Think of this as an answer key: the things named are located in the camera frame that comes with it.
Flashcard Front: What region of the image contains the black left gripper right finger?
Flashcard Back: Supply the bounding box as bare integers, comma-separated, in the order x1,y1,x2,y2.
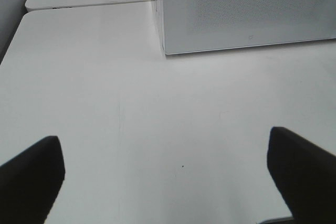
267,127,335,223

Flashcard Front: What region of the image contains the white microwave door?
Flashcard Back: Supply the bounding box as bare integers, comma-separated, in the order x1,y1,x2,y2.
158,0,335,55

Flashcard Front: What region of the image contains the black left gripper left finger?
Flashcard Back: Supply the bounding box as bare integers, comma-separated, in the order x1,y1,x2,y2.
1,136,65,223

